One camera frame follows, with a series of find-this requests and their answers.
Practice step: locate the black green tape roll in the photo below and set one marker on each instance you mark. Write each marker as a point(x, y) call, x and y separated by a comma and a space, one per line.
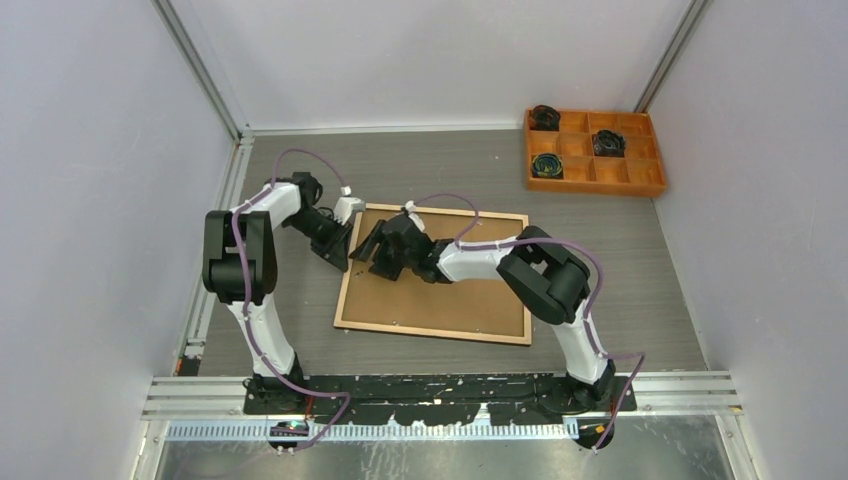
point(547, 166)

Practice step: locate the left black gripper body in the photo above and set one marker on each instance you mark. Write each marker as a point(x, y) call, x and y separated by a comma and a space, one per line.
point(321, 230)

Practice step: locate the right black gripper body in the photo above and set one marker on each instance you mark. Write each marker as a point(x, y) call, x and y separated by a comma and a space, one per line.
point(389, 263)

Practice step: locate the brown backing board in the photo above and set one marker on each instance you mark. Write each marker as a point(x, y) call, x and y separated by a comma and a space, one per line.
point(430, 298)

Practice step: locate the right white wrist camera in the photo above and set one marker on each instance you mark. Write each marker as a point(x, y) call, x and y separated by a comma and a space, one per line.
point(410, 210)

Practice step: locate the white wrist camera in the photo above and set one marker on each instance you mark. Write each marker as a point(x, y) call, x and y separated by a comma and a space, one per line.
point(347, 207)
point(410, 210)

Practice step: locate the black tape roll middle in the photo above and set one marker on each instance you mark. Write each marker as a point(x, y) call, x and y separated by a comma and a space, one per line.
point(608, 143)

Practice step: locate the wooden picture frame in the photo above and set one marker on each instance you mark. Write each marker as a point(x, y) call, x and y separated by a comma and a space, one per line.
point(430, 331)

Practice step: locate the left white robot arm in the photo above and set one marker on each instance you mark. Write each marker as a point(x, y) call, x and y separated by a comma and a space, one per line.
point(240, 264)

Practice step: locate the black tape roll back left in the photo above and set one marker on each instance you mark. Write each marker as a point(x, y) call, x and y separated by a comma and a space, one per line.
point(544, 118)

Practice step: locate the orange compartment tray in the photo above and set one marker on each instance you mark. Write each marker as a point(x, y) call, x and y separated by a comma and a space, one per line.
point(640, 173)

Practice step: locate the aluminium front rail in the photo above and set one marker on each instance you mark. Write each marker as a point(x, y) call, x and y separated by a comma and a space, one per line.
point(211, 408)

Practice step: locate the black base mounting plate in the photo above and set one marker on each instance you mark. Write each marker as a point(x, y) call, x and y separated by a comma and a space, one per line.
point(437, 400)

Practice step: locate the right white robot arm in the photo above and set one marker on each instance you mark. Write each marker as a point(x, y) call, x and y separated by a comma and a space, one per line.
point(550, 281)

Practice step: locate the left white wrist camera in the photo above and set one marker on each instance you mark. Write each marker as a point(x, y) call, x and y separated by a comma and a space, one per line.
point(347, 207)

